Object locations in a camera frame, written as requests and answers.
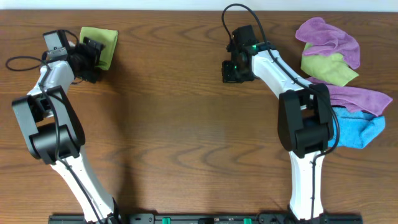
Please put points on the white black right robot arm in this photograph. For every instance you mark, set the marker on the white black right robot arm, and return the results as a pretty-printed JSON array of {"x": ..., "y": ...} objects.
[{"x": 304, "y": 124}]

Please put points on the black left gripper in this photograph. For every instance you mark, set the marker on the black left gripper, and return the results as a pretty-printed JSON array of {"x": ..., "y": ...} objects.
[{"x": 93, "y": 54}]

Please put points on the upper purple cloth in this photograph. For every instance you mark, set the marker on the upper purple cloth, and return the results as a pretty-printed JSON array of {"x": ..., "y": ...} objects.
[{"x": 326, "y": 39}]

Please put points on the lower purple cloth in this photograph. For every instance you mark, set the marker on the lower purple cloth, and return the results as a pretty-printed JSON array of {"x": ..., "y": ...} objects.
[{"x": 356, "y": 99}]

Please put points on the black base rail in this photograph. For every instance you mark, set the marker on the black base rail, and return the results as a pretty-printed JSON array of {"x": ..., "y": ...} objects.
[{"x": 262, "y": 218}]

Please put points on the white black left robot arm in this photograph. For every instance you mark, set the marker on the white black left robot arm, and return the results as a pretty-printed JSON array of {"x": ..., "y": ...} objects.
[{"x": 50, "y": 127}]

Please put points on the olive green cloth in pile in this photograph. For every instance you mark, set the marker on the olive green cloth in pile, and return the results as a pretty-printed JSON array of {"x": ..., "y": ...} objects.
[{"x": 337, "y": 69}]

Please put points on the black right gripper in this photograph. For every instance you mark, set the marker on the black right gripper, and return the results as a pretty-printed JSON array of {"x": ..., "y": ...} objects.
[{"x": 227, "y": 76}]

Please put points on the purple cloth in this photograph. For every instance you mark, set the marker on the purple cloth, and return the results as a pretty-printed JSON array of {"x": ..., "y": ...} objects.
[
  {"x": 326, "y": 39},
  {"x": 356, "y": 99}
]

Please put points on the blue cloth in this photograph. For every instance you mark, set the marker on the blue cloth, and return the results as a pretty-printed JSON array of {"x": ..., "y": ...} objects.
[{"x": 358, "y": 129}]

